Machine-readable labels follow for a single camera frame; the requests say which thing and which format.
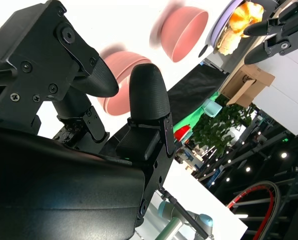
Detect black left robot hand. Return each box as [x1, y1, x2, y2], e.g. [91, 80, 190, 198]
[242, 0, 298, 66]

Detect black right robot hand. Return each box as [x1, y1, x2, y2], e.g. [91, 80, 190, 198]
[0, 0, 177, 240]

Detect pink plastic bowl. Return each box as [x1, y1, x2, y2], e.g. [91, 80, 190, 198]
[160, 6, 210, 64]
[105, 58, 153, 117]
[100, 51, 150, 111]

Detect orange flower decoration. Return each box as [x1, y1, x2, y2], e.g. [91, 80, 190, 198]
[229, 2, 265, 35]

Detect lilac round plate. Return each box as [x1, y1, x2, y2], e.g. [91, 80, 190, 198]
[205, 0, 243, 55]

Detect brown cardboard box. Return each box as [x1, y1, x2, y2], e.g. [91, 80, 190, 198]
[220, 64, 276, 109]

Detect teal cup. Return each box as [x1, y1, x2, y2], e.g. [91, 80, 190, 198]
[203, 98, 223, 119]

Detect black backdrop cloth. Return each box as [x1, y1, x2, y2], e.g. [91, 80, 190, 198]
[163, 63, 228, 126]

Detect green backdrop cloth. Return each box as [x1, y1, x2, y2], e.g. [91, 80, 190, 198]
[173, 91, 220, 134]

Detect green leafy plant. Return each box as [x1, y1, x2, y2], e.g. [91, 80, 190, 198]
[192, 94, 256, 161]

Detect red cup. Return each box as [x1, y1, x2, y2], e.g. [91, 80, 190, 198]
[173, 125, 192, 142]

